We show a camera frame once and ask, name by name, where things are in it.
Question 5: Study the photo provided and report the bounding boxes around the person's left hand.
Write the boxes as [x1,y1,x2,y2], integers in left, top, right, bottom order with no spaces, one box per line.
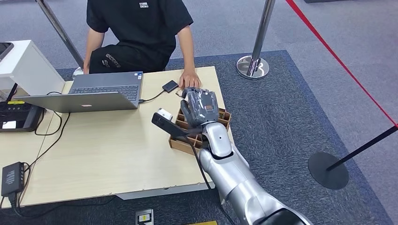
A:
[179,69,202,90]

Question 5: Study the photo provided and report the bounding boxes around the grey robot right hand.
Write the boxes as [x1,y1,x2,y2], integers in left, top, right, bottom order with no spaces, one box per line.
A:
[180,87,220,128]

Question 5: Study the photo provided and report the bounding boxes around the brown wooden card holder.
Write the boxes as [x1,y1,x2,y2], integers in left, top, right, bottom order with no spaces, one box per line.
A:
[168,107,233,156]

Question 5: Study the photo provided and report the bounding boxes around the small black card reader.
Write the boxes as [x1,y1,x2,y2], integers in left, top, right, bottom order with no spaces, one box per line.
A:
[162,80,179,94]

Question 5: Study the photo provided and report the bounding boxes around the person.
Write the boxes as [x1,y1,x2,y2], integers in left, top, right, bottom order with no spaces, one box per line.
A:
[83,0,202,90]

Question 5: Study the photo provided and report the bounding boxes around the silver laptop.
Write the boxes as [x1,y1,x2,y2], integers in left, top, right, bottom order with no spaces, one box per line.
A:
[15,71,144,114]

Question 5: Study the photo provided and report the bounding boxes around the white box cabinet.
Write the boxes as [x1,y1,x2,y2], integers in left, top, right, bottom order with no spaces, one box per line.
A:
[0,39,66,102]

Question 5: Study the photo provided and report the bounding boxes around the dark grey floor rug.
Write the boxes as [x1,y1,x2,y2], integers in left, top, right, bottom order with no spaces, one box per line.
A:
[57,50,394,225]

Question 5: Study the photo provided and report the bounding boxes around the black desktop terminal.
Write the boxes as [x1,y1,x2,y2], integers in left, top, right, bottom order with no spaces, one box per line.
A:
[0,83,45,133]

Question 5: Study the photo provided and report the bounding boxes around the black tablet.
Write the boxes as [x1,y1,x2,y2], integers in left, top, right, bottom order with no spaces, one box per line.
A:
[0,42,15,63]

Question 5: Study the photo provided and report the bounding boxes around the light wooden desk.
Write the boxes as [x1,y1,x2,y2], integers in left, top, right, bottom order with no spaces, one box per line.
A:
[0,81,74,209]
[18,66,237,208]

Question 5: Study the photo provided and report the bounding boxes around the floor socket plate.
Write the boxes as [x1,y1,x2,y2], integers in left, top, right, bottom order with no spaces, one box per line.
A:
[135,209,154,225]

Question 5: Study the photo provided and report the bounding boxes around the black power hub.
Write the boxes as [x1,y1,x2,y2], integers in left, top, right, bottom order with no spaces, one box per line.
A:
[1,162,25,197]

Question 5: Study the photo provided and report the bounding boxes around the black stanchion with round base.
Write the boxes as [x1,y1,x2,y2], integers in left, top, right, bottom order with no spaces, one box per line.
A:
[308,124,398,191]

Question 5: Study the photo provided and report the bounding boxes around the red barrier belt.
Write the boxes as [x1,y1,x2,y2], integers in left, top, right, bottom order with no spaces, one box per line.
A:
[284,0,398,128]

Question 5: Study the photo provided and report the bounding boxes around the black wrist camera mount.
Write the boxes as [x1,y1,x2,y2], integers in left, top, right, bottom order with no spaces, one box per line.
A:
[151,108,203,139]

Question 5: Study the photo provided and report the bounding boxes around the black card reader cable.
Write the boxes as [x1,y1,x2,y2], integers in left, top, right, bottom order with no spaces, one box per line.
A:
[139,90,165,104]

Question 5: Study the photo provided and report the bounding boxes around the slanted chrome stanchion post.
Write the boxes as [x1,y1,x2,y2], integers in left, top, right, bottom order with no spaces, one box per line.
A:
[35,0,86,80]

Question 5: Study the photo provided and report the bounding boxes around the black looped cable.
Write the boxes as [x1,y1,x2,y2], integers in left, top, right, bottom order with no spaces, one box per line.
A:
[35,91,63,136]

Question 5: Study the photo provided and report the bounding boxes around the long black cable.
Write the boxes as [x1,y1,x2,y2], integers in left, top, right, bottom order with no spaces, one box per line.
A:
[17,112,71,206]

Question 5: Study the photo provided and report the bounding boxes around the upright chrome stanchion post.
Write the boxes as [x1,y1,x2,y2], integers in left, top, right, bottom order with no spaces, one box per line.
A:
[236,0,276,81]

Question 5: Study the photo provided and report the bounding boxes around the black floor cable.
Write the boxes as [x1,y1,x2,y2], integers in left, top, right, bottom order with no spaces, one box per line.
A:
[0,193,116,218]

